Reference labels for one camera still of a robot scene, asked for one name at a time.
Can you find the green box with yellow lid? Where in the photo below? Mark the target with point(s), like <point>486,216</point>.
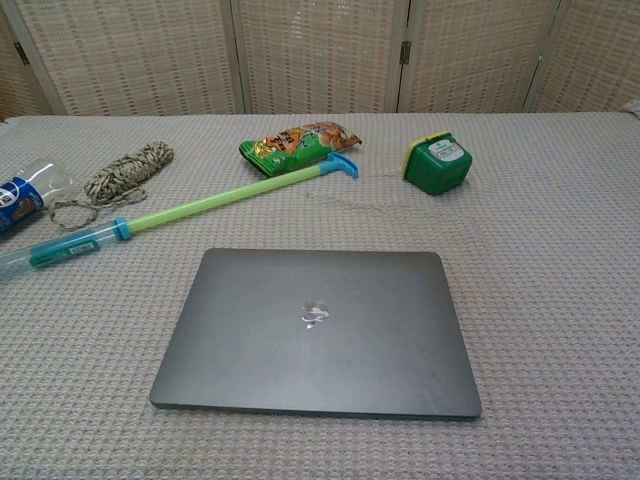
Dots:
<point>435,172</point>

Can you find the white object behind table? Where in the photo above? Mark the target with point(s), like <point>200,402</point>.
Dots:
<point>632,107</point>

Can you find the clear plastic Pepsi bottle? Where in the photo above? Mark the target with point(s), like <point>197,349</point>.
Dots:
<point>30,192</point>

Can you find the green snack bag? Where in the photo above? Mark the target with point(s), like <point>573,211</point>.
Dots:
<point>300,142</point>

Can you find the green and blue water pump toy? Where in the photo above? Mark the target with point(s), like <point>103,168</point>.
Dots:
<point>200,201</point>

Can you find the brass screen hinge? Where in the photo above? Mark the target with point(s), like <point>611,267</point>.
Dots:
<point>405,52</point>
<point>19,52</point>

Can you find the silver laptop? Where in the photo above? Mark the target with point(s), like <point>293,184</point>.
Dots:
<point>315,360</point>

